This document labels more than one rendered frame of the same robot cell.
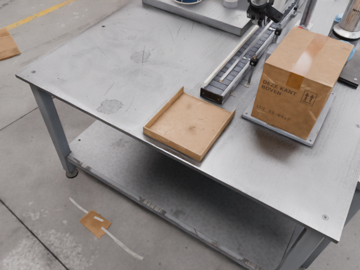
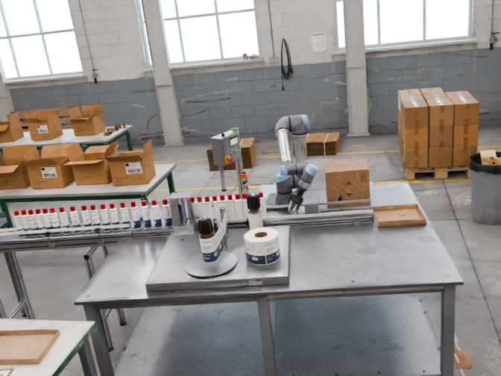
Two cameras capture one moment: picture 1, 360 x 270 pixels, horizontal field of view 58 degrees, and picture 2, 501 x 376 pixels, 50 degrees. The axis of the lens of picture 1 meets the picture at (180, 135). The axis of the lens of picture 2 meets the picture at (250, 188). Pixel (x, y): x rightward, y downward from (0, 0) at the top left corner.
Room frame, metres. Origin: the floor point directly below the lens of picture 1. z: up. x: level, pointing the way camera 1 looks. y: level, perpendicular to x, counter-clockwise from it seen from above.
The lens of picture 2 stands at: (3.08, 2.55, 2.32)
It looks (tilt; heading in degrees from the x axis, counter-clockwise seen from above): 20 degrees down; 247
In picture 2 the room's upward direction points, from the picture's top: 7 degrees counter-clockwise
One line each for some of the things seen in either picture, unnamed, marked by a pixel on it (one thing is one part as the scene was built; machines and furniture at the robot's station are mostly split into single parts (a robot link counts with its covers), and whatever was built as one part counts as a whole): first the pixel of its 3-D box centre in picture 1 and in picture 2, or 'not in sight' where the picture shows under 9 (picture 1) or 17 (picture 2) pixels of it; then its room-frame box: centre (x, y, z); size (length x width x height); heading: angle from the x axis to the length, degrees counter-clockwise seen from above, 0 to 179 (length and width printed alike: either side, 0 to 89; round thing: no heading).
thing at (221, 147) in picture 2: not in sight; (226, 148); (1.84, -0.67, 1.38); 0.17 x 0.10 x 0.19; 25
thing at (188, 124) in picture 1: (190, 120); (398, 215); (0.93, -0.04, 0.85); 0.30 x 0.26 x 0.04; 150
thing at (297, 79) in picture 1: (300, 82); (347, 183); (1.04, -0.47, 0.99); 0.30 x 0.24 x 0.27; 149
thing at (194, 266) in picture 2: not in sight; (211, 263); (2.24, -0.11, 0.89); 0.31 x 0.31 x 0.01
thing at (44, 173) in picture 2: not in sight; (50, 166); (2.86, -2.87, 0.97); 0.45 x 0.38 x 0.37; 55
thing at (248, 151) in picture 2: not in sight; (232, 154); (0.29, -4.49, 0.16); 0.65 x 0.54 x 0.32; 147
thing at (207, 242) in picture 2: not in sight; (207, 240); (2.24, -0.11, 1.04); 0.09 x 0.09 x 0.29
